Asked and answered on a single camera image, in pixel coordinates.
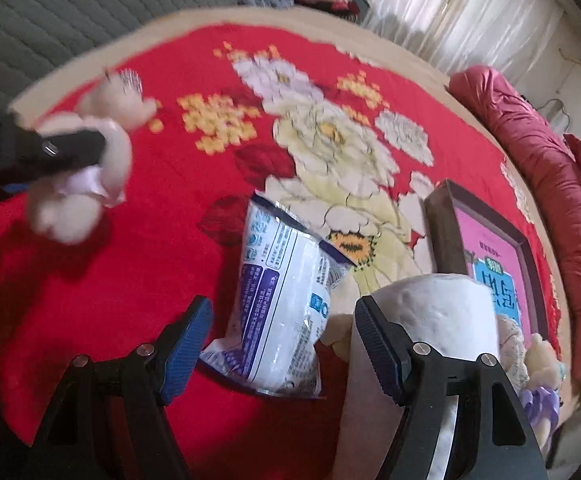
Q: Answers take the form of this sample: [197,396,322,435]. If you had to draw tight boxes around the pink book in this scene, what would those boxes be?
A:
[454,208,529,332]

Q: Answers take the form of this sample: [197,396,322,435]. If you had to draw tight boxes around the white curtain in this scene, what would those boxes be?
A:
[360,0,566,91]

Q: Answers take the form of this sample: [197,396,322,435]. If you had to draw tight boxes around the pink quilt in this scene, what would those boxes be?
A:
[449,65,581,387]

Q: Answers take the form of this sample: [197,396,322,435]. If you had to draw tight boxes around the grey quilted headboard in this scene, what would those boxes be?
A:
[0,0,281,107]

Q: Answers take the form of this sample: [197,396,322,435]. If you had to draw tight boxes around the brown shallow box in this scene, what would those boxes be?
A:
[424,179,551,357]

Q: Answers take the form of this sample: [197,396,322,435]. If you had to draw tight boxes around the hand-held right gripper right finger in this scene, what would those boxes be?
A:
[354,295,546,480]

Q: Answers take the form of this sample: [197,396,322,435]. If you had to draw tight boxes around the dark red folded clothes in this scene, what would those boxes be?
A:
[330,0,371,22]

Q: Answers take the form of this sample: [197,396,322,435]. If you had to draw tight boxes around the white blue plastic bag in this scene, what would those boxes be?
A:
[199,192,354,400]

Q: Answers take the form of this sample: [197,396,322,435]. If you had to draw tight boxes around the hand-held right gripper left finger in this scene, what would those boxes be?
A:
[30,295,214,480]

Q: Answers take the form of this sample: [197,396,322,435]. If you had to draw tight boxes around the white toilet paper roll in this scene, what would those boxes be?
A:
[333,272,502,480]

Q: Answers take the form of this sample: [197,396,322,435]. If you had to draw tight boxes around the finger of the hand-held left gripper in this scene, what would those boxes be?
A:
[10,128,107,174]
[0,172,46,216]

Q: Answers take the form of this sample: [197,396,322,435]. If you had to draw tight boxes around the beige bed sheet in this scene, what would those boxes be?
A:
[8,7,571,361]

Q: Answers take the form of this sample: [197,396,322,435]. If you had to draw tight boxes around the red floral blanket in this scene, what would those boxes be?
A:
[0,22,564,480]

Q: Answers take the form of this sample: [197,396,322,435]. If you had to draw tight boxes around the cream plush bear pink bow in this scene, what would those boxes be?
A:
[25,70,162,246]

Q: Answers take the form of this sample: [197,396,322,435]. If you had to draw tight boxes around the plush bear purple dress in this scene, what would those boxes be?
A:
[520,332,571,454]

